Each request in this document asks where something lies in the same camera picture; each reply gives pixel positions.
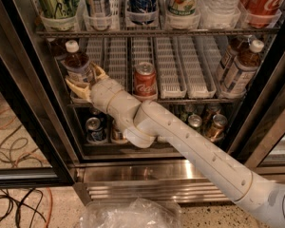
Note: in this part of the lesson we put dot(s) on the red cola can middle shelf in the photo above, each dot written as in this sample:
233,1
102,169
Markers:
145,79

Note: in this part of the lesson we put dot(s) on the right fridge door frame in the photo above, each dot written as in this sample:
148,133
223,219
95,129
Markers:
256,135

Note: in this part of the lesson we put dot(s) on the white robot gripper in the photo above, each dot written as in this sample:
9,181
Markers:
101,94

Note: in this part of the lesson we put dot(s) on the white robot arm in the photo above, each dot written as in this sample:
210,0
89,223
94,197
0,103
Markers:
142,122

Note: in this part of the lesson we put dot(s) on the steel fridge bottom grille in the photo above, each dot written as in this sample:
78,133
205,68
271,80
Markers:
159,180

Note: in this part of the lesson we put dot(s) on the red cola bottle top shelf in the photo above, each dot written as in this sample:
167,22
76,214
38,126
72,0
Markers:
260,13

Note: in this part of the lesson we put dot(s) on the left glass fridge door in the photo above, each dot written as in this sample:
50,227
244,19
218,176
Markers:
31,84

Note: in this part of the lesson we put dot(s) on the green can shelf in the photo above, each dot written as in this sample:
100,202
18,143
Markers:
58,0
195,122

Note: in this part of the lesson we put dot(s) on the blue can bottom shelf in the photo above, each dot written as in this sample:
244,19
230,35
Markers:
95,131

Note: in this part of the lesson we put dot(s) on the clear plastic bin with bag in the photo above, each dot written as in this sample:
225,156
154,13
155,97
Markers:
136,213

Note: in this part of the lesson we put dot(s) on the gold can bottom left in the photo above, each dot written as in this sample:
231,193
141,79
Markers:
116,135

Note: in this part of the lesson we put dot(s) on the white slotted tray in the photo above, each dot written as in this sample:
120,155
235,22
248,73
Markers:
115,59
170,76
197,75

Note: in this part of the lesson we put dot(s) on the silver can top shelf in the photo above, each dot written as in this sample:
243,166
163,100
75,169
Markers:
98,8

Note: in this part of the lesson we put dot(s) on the tea bottle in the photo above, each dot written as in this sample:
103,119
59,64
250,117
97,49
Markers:
236,45
77,64
58,47
243,68

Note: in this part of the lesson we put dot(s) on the bronze can bottom right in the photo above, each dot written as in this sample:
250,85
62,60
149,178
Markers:
216,127

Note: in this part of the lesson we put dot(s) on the green can top shelf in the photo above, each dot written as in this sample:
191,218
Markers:
58,0

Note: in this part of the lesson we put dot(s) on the green can bottom shelf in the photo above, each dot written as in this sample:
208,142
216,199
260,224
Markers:
195,122

